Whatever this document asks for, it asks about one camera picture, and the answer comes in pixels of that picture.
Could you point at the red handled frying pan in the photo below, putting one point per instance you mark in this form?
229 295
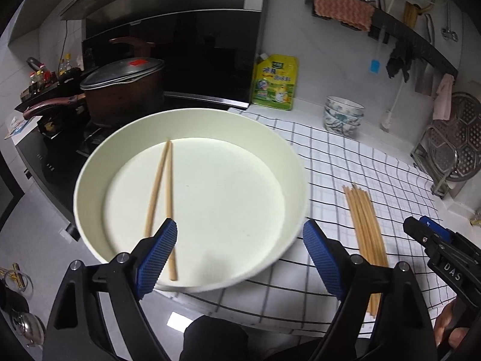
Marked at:
42 107

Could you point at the condiment bottles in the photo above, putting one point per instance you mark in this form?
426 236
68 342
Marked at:
42 78

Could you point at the black hanging rag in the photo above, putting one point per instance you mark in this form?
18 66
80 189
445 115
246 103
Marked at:
400 60

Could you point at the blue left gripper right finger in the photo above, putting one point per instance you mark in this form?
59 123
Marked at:
322 252

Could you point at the black wall rail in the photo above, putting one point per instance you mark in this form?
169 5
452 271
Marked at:
422 47

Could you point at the round steel steamer plate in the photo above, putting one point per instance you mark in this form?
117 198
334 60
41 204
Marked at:
463 131

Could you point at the steel kettle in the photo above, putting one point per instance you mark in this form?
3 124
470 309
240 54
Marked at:
28 326

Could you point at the brown pot with lid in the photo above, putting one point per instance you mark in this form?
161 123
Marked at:
125 90

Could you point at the orange wavy dishcloth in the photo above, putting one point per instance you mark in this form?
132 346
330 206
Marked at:
355 13

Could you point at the white hanging brush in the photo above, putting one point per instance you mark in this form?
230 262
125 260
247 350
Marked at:
386 119

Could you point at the wooden chopstick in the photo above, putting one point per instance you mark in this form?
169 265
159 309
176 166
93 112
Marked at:
376 243
155 190
173 273
357 216
370 244

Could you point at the cream round basin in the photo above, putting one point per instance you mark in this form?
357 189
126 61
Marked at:
240 194

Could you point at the stacked patterned ceramic bowls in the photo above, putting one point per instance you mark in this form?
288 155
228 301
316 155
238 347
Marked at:
342 116

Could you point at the black range hood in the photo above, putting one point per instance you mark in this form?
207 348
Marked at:
210 47

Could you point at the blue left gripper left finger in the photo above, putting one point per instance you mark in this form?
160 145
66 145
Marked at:
151 255

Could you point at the black gas stove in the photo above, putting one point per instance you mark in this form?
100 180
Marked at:
55 163

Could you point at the pink hanging towel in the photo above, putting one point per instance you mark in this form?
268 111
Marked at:
443 99

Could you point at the yellow green seasoning pouch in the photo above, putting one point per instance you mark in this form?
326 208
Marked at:
275 82

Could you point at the white black checkered cloth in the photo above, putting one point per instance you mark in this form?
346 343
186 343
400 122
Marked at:
289 296

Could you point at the steel dish rack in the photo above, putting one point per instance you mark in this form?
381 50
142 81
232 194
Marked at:
436 156

